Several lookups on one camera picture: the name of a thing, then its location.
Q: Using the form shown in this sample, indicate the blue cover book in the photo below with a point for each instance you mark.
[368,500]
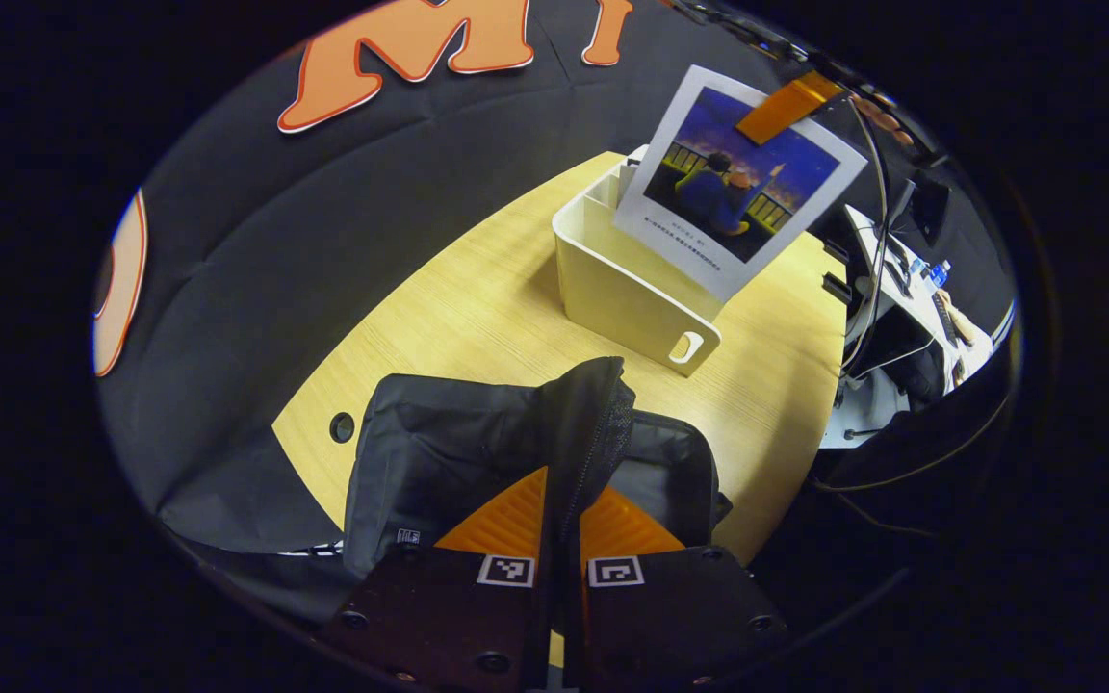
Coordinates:
[737,192]

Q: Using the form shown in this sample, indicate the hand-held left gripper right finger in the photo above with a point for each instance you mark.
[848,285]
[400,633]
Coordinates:
[670,616]

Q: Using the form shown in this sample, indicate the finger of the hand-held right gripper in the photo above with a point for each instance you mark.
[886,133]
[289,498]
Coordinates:
[790,106]

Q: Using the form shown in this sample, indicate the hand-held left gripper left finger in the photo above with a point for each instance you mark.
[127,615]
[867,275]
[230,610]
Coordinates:
[439,616]

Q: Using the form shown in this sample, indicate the white plastic bookshelf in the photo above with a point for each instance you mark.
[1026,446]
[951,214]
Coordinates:
[612,289]

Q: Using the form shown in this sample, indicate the white background desk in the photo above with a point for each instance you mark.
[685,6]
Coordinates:
[911,298]

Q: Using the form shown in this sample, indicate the black schoolbag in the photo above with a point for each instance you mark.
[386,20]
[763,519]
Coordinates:
[458,443]

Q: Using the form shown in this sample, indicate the black monitor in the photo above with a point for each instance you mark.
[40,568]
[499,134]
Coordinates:
[930,207]

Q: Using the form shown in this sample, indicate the black desk grommet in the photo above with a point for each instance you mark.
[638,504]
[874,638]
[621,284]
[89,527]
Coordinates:
[341,426]

